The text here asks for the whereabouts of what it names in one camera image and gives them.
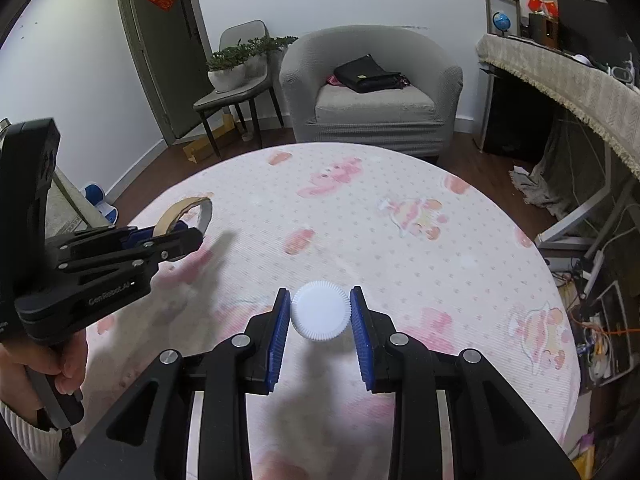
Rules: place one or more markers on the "white ribbed cap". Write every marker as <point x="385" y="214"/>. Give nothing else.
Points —
<point x="320" y="312"/>

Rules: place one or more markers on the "pink cloth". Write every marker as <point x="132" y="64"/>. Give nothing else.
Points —
<point x="333" y="80"/>

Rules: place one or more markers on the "black cabinet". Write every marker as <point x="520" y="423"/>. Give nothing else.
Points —
<point x="515" y="115"/>

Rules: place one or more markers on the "person's left hand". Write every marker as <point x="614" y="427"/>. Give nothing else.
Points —
<point x="30" y="360"/>

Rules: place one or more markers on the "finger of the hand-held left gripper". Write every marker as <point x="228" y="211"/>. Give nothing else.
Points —
<point x="127" y="239"/>
<point x="175" y="245"/>

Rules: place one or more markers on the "blue white slipper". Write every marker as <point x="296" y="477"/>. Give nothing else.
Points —
<point x="94" y="194"/>
<point x="109" y="214"/>

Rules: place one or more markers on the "flat cardboard piece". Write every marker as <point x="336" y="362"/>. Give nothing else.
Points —
<point x="200" y="149"/>

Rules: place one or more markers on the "black monitor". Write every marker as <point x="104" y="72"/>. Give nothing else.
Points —
<point x="590" y="27"/>

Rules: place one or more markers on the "white desk frame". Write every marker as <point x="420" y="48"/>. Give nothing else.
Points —
<point x="575" y="232"/>

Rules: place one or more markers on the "grey chair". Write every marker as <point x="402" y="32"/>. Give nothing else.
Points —
<point x="230" y="97"/>

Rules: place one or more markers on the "white power strip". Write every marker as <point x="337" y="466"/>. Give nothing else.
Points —
<point x="592" y="275"/>

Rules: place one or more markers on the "yellow packet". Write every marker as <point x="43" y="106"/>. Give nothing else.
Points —
<point x="584" y="452"/>

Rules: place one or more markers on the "small blue globe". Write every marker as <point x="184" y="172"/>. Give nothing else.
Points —
<point x="501" y="22"/>

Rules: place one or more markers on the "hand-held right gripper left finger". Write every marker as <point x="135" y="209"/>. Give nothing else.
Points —
<point x="280" y="335"/>

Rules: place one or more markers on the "small red flags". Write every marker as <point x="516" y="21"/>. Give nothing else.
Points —
<point x="542" y="5"/>

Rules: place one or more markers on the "grey hanging cloth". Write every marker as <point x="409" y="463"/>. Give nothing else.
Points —
<point x="565" y="175"/>

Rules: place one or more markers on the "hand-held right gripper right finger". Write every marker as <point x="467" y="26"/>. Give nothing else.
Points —
<point x="361" y="340"/>

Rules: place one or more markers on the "person's left forearm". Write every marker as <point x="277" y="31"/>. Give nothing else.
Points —
<point x="25" y="440"/>

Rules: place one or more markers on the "beige fringed desk cloth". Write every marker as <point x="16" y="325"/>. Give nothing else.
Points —
<point x="575" y="90"/>

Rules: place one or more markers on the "black bag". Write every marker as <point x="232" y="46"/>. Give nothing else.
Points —
<point x="365" y="75"/>

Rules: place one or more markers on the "picture frame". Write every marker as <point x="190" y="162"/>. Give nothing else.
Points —
<point x="500" y="2"/>

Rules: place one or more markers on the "pink printed tablecloth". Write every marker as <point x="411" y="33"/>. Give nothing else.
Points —
<point x="350" y="235"/>

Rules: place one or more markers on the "potted green plant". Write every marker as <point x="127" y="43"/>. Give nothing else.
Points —
<point x="227" y="77"/>

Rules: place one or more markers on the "grey armchair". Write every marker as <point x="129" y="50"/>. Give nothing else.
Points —
<point x="375" y="105"/>

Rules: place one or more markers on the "beige patterned cloth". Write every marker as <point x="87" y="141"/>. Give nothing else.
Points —
<point x="70" y="205"/>

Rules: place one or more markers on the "dark brown box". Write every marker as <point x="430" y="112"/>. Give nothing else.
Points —
<point x="542" y="30"/>

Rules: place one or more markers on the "grey-green door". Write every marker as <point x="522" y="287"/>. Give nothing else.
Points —
<point x="160" y="60"/>

